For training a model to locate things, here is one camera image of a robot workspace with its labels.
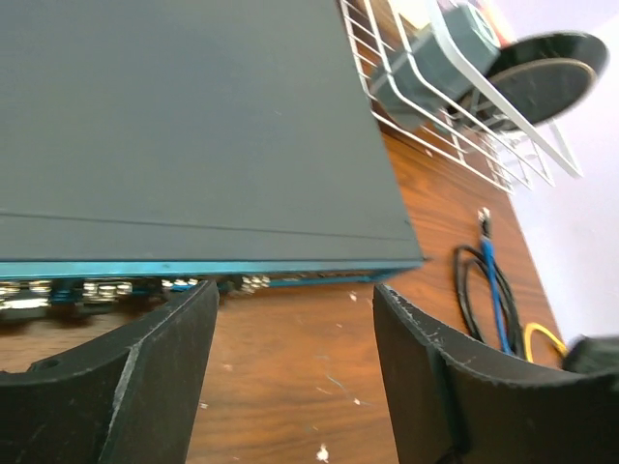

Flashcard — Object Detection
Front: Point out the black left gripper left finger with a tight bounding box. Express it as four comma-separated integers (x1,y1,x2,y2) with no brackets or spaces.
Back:
1,281,219,463

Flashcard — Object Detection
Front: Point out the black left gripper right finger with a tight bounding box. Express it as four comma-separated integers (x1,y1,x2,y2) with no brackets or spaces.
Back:
372,285,618,463

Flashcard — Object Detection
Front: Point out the yellow ethernet cable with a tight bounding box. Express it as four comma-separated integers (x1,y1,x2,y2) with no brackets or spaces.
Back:
524,322,568,363

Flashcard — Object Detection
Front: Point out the black cable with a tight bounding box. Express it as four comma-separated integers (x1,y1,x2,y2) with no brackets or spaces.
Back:
453,245,526,359

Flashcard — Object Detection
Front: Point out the blue ethernet cable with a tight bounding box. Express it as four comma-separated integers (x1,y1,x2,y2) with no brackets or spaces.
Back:
477,207,516,357

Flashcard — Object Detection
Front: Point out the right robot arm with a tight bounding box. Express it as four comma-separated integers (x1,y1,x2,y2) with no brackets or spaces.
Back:
562,336,619,374

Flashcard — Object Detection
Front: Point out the black round plate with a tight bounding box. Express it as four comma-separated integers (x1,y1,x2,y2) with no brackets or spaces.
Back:
485,31,609,126

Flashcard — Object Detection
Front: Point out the grey blue mug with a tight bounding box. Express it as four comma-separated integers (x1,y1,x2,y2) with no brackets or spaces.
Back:
369,4,500,131

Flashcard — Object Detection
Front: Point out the black network switch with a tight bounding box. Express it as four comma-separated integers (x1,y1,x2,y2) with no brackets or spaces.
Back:
1,1,424,321

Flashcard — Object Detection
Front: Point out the white wire dish rack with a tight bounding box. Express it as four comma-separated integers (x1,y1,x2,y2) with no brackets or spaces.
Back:
339,1,583,193

